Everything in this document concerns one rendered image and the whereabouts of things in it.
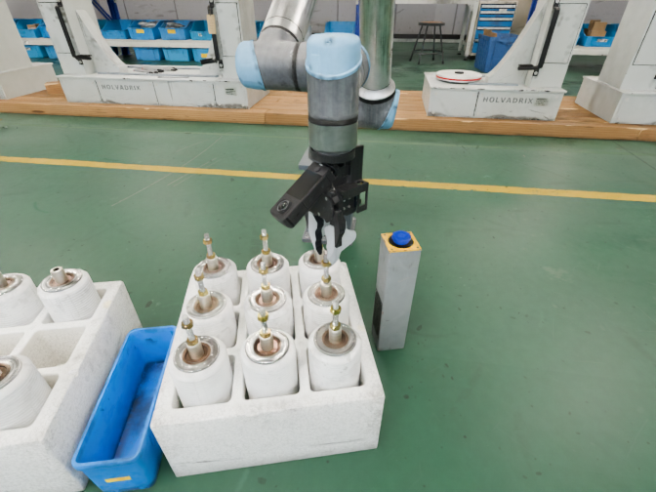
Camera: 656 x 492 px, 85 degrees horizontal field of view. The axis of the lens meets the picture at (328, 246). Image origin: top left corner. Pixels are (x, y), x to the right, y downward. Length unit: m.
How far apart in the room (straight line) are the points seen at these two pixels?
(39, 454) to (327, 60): 0.75
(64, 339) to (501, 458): 0.93
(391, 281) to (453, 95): 1.99
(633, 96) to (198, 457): 2.91
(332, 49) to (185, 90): 2.50
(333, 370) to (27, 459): 0.51
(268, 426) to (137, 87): 2.78
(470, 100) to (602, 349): 1.87
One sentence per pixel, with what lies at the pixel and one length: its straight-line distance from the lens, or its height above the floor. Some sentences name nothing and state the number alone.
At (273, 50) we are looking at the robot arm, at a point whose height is 0.68.
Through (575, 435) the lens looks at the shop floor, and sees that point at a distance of 0.99.
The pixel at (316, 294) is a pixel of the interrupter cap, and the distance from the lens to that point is 0.73.
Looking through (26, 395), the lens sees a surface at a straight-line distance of 0.80.
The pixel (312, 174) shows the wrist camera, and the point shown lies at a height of 0.52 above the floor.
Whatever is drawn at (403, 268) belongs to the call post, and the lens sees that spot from 0.79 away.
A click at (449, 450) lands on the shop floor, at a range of 0.86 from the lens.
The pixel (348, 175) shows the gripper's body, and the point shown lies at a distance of 0.61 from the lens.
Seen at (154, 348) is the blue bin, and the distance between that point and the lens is 0.99.
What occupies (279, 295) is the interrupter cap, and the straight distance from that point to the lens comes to 0.74.
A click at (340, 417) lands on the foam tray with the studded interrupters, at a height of 0.13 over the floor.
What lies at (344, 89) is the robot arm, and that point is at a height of 0.64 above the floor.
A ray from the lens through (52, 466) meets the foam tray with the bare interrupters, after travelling 0.84.
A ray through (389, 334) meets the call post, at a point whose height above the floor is 0.06.
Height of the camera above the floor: 0.75
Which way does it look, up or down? 35 degrees down
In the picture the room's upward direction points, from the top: straight up
